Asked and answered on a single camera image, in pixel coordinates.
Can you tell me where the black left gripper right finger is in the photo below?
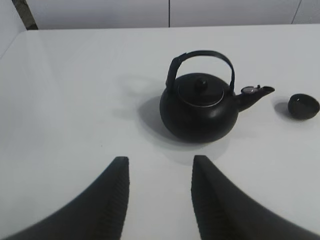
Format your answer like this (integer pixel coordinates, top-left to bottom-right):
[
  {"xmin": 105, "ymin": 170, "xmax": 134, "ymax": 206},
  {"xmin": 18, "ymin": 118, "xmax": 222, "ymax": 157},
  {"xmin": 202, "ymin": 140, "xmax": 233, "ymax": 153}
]
[{"xmin": 191, "ymin": 155, "xmax": 320, "ymax": 240}]

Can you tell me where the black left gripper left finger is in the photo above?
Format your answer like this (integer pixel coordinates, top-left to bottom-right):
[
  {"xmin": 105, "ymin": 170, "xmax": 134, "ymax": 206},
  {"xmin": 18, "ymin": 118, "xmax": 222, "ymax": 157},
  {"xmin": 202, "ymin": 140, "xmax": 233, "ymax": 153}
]
[{"xmin": 7, "ymin": 156, "xmax": 130, "ymax": 240}]

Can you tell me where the black round teapot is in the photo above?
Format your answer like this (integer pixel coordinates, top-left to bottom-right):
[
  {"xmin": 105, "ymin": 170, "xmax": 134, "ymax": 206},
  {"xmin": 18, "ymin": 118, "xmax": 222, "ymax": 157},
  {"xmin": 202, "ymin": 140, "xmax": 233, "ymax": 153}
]
[{"xmin": 159, "ymin": 50, "xmax": 275, "ymax": 143}]

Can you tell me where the small black teacup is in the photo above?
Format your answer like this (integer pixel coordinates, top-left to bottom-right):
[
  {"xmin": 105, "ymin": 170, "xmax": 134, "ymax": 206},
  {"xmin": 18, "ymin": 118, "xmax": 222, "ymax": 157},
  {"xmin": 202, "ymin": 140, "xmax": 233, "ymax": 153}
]
[{"xmin": 287, "ymin": 93, "xmax": 320, "ymax": 121}]

